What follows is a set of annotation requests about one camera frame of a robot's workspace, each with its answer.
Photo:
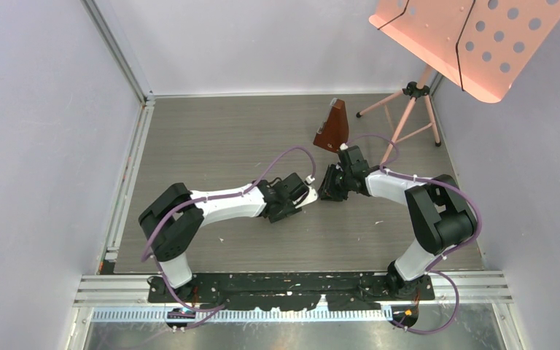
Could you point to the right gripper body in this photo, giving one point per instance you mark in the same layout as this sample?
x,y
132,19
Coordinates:
x,y
343,185

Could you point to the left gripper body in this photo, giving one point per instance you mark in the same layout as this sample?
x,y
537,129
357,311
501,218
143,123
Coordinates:
x,y
289,209

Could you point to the pink music stand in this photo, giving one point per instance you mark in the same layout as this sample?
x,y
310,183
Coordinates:
x,y
481,46

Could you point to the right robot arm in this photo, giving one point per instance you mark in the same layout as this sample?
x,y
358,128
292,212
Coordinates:
x,y
441,217

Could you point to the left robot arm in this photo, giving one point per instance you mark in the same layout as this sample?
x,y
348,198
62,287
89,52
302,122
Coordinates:
x,y
171,222

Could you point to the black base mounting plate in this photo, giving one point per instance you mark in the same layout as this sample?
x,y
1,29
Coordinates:
x,y
301,291

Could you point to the brown wooden metronome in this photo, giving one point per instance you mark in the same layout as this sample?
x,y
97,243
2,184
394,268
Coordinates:
x,y
334,131

